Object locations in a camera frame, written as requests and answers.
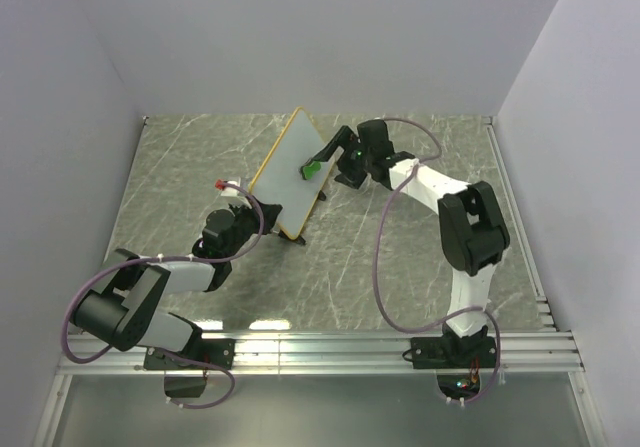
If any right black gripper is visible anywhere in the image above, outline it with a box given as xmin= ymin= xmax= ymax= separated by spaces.
xmin=312 ymin=127 xmax=372 ymax=191

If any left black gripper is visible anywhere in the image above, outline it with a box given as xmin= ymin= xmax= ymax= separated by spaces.
xmin=225 ymin=196 xmax=283 ymax=261

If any green bow-shaped eraser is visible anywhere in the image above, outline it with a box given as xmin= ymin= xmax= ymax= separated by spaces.
xmin=299 ymin=160 xmax=322 ymax=181

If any yellow-framed whiteboard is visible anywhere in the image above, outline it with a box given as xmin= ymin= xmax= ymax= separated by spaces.
xmin=249 ymin=107 xmax=334 ymax=222

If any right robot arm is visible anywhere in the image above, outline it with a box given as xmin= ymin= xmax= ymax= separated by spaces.
xmin=299 ymin=117 xmax=510 ymax=367

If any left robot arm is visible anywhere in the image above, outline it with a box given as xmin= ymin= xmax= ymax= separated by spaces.
xmin=61 ymin=202 xmax=282 ymax=369

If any metal whiteboard stand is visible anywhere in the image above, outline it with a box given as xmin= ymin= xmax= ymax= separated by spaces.
xmin=276 ymin=188 xmax=327 ymax=246

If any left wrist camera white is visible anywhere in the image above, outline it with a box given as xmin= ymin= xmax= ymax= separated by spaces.
xmin=215 ymin=179 xmax=250 ymax=207

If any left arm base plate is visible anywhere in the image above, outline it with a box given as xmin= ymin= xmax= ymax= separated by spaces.
xmin=143 ymin=338 xmax=236 ymax=371

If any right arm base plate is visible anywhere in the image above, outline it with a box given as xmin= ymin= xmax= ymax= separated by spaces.
xmin=402 ymin=333 xmax=499 ymax=370

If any aluminium rail frame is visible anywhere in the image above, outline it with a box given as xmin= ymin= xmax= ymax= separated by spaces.
xmin=44 ymin=117 xmax=606 ymax=446

